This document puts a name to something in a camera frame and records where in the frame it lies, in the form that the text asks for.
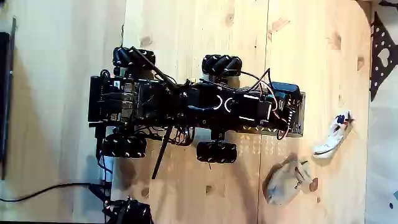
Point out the white sock with blue print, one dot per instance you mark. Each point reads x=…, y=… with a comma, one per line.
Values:
x=334, y=137

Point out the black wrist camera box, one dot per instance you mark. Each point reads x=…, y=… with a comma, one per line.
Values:
x=284, y=89

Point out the black perforated cloth with heart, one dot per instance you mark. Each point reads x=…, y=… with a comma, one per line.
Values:
x=377, y=46

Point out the grey perforated basket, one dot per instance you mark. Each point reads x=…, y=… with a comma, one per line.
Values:
x=299, y=130

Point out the black omni wheel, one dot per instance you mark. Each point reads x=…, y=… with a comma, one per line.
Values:
x=221, y=65
x=133, y=57
x=124, y=146
x=216, y=152

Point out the black flat panel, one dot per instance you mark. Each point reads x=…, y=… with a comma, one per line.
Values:
x=4, y=102

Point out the beige sock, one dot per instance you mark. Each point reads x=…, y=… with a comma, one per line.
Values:
x=283, y=183

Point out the black slanted rod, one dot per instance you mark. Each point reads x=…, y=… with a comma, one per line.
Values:
x=152, y=67
x=162, y=152

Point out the black device with orange bits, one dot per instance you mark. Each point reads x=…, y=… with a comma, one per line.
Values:
x=130, y=213

